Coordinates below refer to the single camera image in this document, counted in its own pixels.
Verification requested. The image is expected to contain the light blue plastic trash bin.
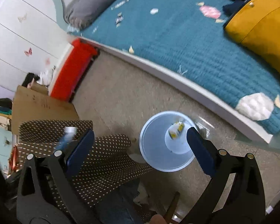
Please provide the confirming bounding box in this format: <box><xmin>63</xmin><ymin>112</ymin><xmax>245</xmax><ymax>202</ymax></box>
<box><xmin>139</xmin><ymin>111</ymin><xmax>198</xmax><ymax>172</ymax></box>

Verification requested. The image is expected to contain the clear plastic bottle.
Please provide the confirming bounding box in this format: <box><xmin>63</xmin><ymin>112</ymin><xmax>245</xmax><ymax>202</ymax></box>
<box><xmin>55</xmin><ymin>126</ymin><xmax>77</xmax><ymax>152</ymax></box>

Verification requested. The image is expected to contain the red storage bench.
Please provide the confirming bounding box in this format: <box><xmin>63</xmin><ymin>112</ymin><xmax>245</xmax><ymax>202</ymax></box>
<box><xmin>48</xmin><ymin>38</ymin><xmax>98</xmax><ymax>102</ymax></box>

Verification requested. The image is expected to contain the teal quilted bed mattress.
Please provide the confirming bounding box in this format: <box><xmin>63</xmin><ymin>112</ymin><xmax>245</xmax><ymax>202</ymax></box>
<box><xmin>80</xmin><ymin>0</ymin><xmax>280</xmax><ymax>134</ymax></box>

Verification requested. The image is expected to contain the white plastic bag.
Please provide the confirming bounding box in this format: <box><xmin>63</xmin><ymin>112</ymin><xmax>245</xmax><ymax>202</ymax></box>
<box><xmin>37</xmin><ymin>68</ymin><xmax>55</xmax><ymax>86</ymax></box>

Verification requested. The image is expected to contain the yellow white carton trash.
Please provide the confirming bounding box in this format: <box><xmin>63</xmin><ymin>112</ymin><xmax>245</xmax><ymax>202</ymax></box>
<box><xmin>168</xmin><ymin>121</ymin><xmax>185</xmax><ymax>140</ymax></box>

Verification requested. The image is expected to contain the yellow cushion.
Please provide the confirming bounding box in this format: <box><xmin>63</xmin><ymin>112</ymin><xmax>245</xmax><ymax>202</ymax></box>
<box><xmin>223</xmin><ymin>0</ymin><xmax>280</xmax><ymax>74</ymax></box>

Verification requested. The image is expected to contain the white wardrobe with butterflies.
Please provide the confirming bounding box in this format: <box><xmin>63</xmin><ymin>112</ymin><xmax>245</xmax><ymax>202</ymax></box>
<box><xmin>0</xmin><ymin>0</ymin><xmax>68</xmax><ymax>91</ymax></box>

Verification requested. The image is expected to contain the mint green cabinet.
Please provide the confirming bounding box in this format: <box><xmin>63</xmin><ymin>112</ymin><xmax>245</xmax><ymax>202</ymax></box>
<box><xmin>0</xmin><ymin>128</ymin><xmax>13</xmax><ymax>175</ymax></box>

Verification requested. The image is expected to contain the brown cardboard box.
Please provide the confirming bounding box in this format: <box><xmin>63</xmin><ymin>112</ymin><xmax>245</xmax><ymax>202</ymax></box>
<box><xmin>11</xmin><ymin>85</ymin><xmax>79</xmax><ymax>135</ymax></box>

